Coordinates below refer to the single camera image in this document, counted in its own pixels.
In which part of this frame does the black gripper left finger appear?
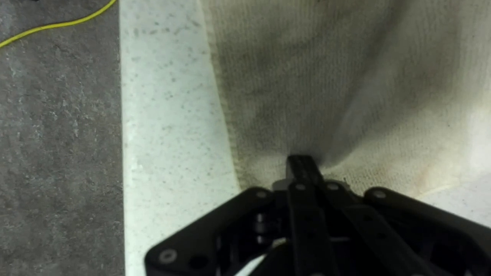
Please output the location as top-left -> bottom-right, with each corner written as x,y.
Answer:
143,153 -> 329,276

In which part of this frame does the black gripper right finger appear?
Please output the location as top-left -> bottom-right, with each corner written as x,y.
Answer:
302,154 -> 491,276

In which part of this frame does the cream cloth towel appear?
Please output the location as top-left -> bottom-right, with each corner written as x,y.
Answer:
198,0 -> 491,200

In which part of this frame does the yellow cable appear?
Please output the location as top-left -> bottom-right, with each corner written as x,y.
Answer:
0,0 -> 120,50

